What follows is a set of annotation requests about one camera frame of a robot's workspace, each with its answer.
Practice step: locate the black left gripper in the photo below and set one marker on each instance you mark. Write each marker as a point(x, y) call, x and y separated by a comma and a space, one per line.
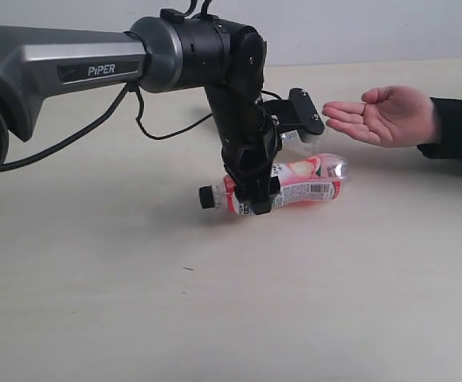
point(249, 143)

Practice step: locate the pink bottle black cap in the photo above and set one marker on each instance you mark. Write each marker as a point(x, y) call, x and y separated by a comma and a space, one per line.
point(318, 178)

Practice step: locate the clear bottle white blue label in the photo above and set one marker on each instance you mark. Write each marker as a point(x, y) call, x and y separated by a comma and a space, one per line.
point(293, 144)

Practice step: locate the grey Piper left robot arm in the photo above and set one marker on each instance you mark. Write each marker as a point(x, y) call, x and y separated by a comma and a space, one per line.
point(167, 53)

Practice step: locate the person's open hand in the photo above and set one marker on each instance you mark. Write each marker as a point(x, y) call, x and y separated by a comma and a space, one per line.
point(390, 117)

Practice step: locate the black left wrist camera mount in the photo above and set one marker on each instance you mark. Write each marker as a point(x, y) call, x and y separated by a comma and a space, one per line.
point(296, 113)

